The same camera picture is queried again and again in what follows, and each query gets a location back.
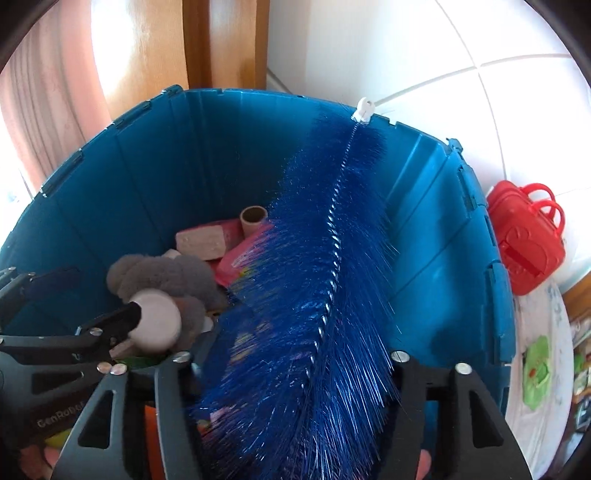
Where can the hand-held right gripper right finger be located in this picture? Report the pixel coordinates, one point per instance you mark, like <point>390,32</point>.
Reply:
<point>411,397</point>

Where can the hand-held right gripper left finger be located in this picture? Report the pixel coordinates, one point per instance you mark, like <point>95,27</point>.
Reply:
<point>175,401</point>

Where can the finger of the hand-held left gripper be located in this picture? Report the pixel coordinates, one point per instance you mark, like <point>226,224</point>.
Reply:
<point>51,281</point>
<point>106,325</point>

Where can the pink wet wipes pack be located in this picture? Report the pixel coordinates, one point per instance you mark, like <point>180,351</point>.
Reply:
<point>235,266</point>

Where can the blue bottle brush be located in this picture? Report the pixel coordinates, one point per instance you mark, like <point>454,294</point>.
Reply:
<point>318,277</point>

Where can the blue plastic storage crate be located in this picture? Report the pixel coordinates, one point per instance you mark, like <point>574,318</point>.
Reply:
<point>161,161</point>

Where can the person's left hand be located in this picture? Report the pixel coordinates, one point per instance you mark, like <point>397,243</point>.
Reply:
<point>51,461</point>

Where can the grey plush toy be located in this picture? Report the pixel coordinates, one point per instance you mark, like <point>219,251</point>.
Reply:
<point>184,277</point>

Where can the green plush toy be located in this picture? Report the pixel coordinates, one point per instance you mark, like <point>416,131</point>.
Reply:
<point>538,369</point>

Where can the pale rectangular block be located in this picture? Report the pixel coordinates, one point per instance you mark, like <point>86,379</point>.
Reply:
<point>205,240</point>

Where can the cardboard tube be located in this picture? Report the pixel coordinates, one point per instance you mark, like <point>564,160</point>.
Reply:
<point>254,218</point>

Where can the pink curtain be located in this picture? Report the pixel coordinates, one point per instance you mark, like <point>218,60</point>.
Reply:
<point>46,92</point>

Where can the red hard-shell suitcase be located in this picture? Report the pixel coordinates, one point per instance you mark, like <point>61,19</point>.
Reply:
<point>524,240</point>

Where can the wooden headboard frame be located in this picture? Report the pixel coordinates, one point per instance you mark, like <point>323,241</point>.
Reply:
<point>221,46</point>

